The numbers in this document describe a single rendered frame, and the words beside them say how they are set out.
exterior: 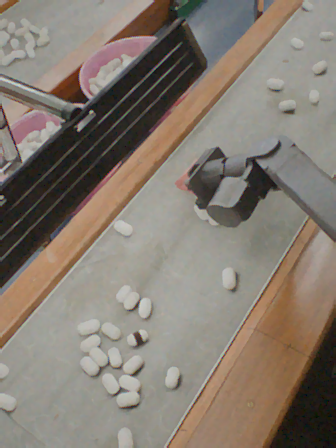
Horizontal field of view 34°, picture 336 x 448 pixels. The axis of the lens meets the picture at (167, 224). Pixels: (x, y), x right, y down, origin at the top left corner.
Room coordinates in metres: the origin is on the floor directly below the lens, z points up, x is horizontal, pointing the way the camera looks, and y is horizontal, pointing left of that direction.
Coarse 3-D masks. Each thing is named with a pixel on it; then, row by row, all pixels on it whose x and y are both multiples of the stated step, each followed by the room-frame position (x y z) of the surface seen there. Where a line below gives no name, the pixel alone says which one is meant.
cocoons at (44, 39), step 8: (96, 0) 1.39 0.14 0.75; (0, 24) 1.30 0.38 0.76; (8, 24) 1.31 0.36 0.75; (24, 24) 1.29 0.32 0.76; (0, 32) 1.26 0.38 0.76; (8, 32) 1.28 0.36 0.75; (16, 32) 1.26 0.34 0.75; (24, 32) 1.27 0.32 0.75; (40, 32) 1.25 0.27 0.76; (48, 32) 1.26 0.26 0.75; (0, 40) 1.23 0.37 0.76; (16, 40) 1.23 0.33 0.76; (32, 40) 1.22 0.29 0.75; (40, 40) 1.21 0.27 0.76; (48, 40) 1.22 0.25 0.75; (0, 48) 1.19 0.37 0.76; (16, 48) 1.20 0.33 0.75; (32, 48) 1.18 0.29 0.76; (0, 56) 1.17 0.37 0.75; (8, 56) 1.16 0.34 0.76; (16, 56) 1.17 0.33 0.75; (24, 56) 1.17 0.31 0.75; (32, 56) 1.16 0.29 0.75; (8, 64) 1.15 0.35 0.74
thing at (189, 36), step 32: (192, 32) 0.67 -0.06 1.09; (128, 64) 0.59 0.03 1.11; (160, 64) 0.60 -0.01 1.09; (192, 64) 0.63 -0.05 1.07; (96, 96) 0.53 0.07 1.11; (128, 96) 0.54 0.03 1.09; (160, 96) 0.57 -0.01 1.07; (64, 128) 0.48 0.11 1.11; (96, 128) 0.49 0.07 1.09; (128, 128) 0.51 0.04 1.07; (32, 160) 0.43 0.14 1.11; (64, 160) 0.45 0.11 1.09; (96, 160) 0.46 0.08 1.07; (0, 192) 0.39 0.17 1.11; (32, 192) 0.40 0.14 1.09; (64, 192) 0.42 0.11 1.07; (0, 224) 0.36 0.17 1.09; (32, 224) 0.38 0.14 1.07; (0, 256) 0.34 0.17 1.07; (0, 288) 0.31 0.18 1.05
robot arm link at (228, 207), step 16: (256, 144) 0.61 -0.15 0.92; (272, 144) 0.59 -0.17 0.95; (256, 176) 0.58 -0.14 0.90; (224, 192) 0.56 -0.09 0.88; (240, 192) 0.55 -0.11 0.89; (256, 192) 0.55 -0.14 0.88; (208, 208) 0.55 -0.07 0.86; (224, 208) 0.53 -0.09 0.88; (240, 208) 0.52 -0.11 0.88; (224, 224) 0.54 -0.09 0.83
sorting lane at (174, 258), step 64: (320, 0) 1.31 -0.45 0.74; (256, 64) 1.07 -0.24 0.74; (256, 128) 0.85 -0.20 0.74; (320, 128) 0.83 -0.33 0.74; (128, 256) 0.56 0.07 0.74; (192, 256) 0.54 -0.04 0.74; (256, 256) 0.53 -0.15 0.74; (64, 320) 0.44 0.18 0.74; (128, 320) 0.43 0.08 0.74; (192, 320) 0.42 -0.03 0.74; (0, 384) 0.34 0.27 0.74; (64, 384) 0.33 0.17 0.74; (192, 384) 0.32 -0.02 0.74
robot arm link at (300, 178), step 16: (288, 144) 0.58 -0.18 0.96; (256, 160) 0.58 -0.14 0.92; (272, 160) 0.56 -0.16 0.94; (288, 160) 0.54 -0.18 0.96; (304, 160) 0.53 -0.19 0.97; (272, 176) 0.53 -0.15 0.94; (288, 176) 0.51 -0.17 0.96; (304, 176) 0.49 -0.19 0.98; (320, 176) 0.48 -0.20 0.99; (288, 192) 0.49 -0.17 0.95; (304, 192) 0.46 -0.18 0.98; (320, 192) 0.45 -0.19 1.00; (304, 208) 0.44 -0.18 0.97; (320, 208) 0.42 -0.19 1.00; (320, 224) 0.40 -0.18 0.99
